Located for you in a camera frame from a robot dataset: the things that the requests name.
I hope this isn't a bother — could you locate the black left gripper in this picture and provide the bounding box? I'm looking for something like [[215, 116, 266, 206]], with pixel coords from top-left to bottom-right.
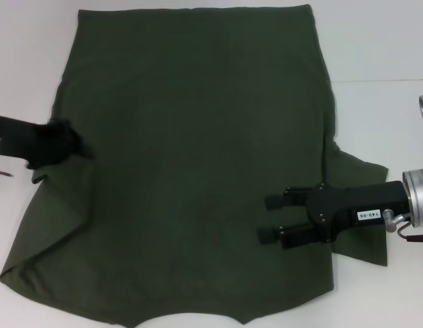
[[0, 114, 95, 170]]

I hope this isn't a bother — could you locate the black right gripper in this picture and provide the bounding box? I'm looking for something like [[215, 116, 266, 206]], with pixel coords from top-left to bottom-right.
[[258, 182, 409, 249]]

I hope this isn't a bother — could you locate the dark green shirt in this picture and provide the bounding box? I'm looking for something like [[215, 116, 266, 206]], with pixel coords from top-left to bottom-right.
[[0, 3, 390, 308]]

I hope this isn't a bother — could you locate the right gripper cable with connector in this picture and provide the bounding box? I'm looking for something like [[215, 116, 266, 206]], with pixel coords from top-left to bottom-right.
[[383, 208, 423, 244]]

